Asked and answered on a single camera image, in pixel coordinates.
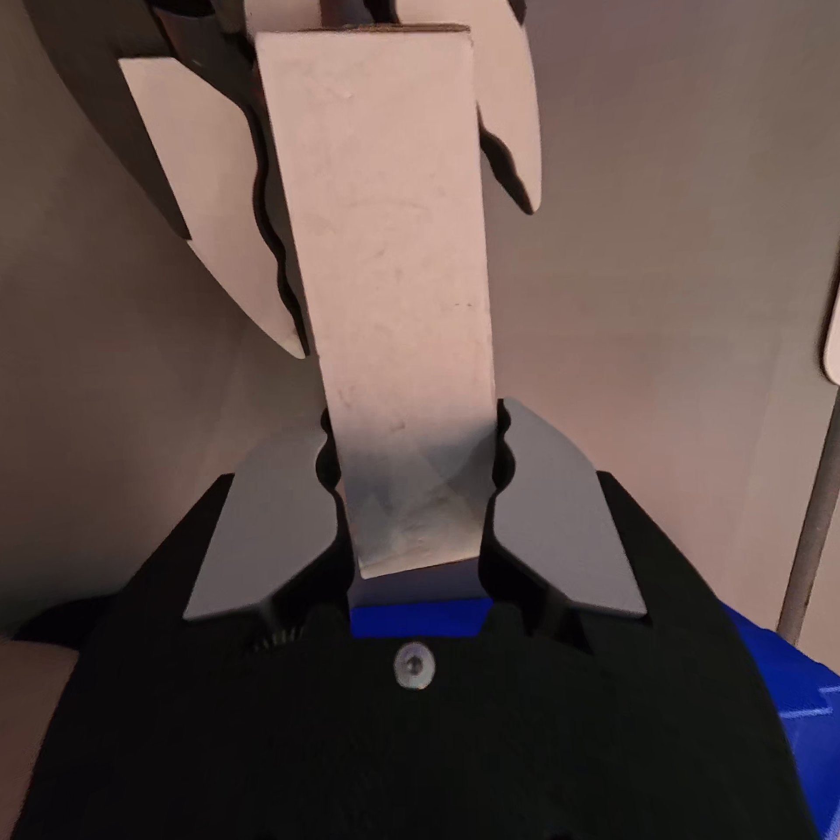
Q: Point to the white cardboard box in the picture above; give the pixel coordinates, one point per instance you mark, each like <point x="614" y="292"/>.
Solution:
<point x="380" y="262"/>

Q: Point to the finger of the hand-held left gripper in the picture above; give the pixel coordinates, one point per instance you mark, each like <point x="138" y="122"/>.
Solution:
<point x="505" y="79"/>
<point x="203" y="184"/>

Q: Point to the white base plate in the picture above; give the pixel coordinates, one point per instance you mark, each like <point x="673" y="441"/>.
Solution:
<point x="833" y="354"/>

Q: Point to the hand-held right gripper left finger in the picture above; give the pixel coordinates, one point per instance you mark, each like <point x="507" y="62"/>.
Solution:
<point x="269" y="525"/>

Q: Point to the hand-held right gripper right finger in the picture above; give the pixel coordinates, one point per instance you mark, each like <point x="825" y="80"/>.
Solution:
<point x="558" y="525"/>

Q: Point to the blue plastic bin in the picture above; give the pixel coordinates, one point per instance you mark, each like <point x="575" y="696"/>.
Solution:
<point x="807" y="722"/>

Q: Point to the dark grey strip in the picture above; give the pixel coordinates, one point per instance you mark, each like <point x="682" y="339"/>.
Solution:
<point x="810" y="525"/>

